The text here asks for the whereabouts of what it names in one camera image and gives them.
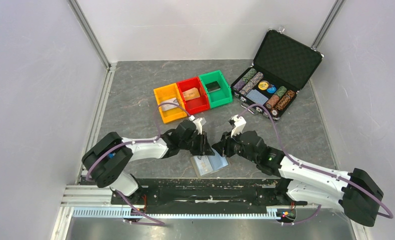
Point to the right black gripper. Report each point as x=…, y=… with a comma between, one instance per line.
x=223, y=147

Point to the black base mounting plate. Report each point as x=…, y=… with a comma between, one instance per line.
x=211, y=195

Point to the aluminium frame post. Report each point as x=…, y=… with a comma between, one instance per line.
x=82, y=19
x=328, y=22

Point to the silver card in yellow bin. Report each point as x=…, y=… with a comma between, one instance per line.
x=173, y=100

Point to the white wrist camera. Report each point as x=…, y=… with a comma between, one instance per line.
x=198, y=122
x=237, y=123

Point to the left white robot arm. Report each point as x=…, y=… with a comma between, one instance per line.
x=106, y=161

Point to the green plastic bin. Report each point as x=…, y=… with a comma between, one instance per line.
x=220, y=97

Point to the tan card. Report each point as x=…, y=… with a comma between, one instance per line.
x=191, y=94

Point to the right aluminium frame post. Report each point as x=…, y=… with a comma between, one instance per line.
x=328, y=22

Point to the purple poker chip row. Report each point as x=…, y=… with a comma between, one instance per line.
x=243, y=88

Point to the blue dealer button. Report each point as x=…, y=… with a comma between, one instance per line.
x=272, y=89

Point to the white patterned credit card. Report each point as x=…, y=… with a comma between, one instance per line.
x=203, y=165

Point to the blue playing card deck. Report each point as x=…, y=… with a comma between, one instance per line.
x=257, y=97

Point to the red plastic bin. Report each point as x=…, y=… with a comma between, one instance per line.
x=198, y=105

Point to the left aluminium frame post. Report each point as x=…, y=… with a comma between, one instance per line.
x=82, y=19

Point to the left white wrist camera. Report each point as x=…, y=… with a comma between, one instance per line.
x=198, y=122

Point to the brown poker chip row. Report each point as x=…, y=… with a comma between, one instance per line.
x=280, y=98

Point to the grey card holder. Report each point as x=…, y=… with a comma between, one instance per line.
x=218, y=162

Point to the yellow plastic bin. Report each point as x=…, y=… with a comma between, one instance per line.
x=166, y=92

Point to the yellow dealer button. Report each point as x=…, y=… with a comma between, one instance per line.
x=263, y=85

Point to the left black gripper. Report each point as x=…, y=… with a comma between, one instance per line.
x=204, y=146

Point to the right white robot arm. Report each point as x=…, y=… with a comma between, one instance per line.
x=354, y=193

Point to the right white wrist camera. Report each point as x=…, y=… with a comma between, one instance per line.
x=237, y=123

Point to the green poker chip row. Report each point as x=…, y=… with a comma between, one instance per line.
x=249, y=75

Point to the black poker chip case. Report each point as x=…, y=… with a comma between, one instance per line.
x=283, y=61

